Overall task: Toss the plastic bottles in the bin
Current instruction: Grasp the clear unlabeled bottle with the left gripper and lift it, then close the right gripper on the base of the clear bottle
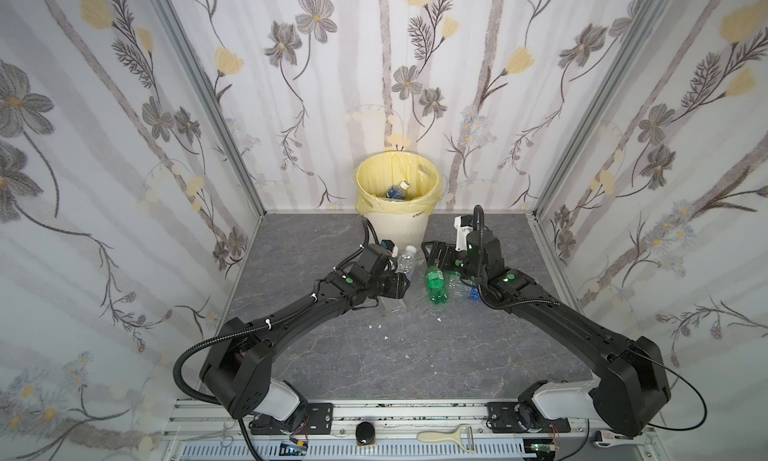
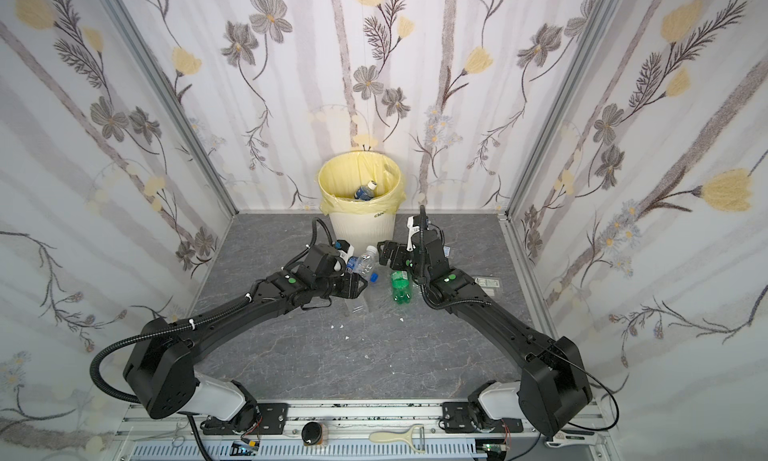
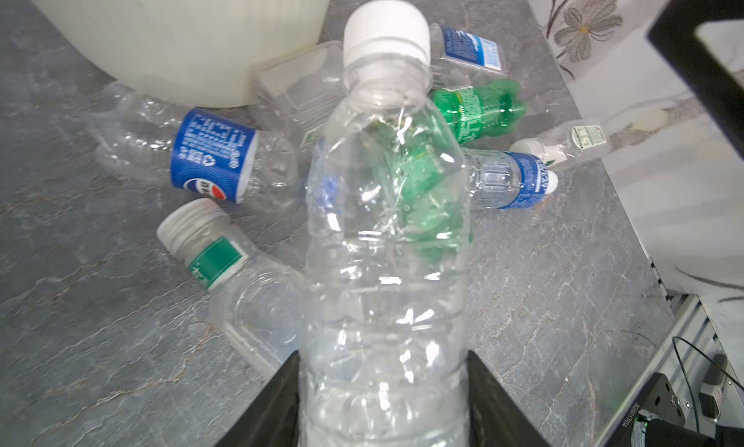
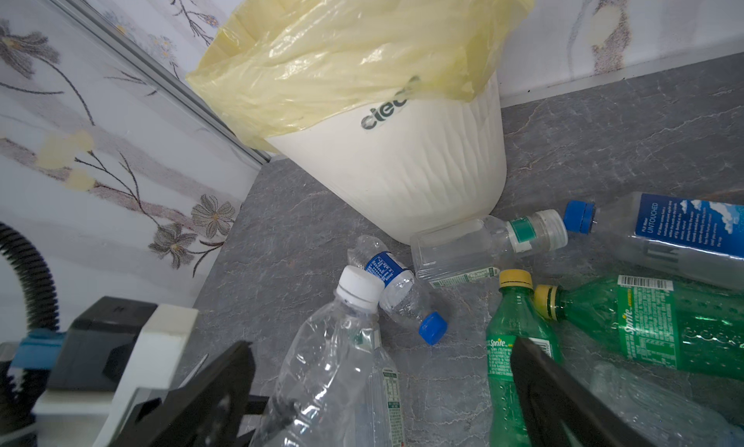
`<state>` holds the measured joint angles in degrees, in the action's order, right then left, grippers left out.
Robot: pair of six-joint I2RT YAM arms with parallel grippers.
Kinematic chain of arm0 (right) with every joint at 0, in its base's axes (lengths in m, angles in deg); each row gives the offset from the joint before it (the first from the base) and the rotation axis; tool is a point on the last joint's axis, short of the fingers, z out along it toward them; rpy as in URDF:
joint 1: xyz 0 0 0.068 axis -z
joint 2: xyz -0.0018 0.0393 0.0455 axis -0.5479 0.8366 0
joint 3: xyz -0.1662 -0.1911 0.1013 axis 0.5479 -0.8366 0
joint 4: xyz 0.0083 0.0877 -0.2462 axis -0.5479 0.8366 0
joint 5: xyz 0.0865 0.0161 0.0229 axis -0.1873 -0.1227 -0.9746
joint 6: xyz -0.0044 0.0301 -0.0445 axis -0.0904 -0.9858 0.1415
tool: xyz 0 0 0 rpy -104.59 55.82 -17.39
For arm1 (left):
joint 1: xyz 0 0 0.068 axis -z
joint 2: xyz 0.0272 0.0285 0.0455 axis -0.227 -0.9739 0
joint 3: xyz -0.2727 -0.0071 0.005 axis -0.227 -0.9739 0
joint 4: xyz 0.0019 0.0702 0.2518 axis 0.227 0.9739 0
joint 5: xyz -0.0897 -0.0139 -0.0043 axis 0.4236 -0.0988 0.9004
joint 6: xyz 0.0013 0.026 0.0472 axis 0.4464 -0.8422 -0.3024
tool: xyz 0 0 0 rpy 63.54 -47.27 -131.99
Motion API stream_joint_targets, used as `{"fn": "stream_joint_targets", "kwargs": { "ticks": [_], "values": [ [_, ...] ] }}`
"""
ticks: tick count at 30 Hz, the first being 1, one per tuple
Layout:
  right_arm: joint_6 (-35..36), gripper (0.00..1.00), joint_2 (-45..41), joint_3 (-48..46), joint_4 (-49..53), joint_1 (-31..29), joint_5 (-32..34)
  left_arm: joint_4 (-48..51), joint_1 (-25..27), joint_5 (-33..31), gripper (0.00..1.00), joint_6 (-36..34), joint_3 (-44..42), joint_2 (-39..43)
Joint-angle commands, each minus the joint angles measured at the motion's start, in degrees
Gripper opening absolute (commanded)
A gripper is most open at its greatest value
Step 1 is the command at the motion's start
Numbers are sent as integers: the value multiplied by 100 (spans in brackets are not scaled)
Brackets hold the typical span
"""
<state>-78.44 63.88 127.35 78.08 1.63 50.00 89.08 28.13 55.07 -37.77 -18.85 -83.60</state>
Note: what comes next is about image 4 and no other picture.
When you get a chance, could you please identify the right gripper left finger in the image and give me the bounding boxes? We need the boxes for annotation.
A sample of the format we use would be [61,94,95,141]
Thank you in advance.
[110,340,256,447]

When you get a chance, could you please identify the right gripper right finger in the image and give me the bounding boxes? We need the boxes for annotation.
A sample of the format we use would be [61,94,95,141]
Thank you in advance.
[511,337,651,446]

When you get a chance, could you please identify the clear bottle blue label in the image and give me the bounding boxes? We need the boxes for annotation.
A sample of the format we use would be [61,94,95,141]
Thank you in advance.
[590,363,743,446]

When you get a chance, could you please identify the clear bottle white cap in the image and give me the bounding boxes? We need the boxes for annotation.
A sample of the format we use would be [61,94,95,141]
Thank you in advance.
[251,266,405,446]

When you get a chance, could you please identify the green soda bottle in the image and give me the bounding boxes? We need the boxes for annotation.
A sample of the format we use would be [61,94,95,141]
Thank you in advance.
[484,268,564,447]
[533,274,743,380]

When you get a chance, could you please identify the clear bottle green cap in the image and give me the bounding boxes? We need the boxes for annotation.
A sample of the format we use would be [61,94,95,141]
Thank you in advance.
[410,210,568,288]

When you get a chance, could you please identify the Pepsi label clear bottle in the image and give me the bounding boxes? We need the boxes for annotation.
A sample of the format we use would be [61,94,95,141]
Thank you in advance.
[347,235,449,345]

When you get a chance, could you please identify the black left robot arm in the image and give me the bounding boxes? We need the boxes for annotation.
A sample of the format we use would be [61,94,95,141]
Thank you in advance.
[1,223,59,435]

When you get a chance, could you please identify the white plastic waste bin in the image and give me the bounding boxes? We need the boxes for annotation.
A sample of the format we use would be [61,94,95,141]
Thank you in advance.
[269,78,507,243]

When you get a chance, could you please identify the yellow bin liner bag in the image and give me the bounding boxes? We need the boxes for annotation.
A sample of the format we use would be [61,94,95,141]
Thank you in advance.
[187,0,535,150]

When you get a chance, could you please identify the green soda bottle upright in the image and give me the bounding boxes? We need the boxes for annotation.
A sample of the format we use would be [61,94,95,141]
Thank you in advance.
[484,268,564,447]

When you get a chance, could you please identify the small blue label bottle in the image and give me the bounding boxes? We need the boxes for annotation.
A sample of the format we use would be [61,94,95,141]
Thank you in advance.
[563,192,743,291]

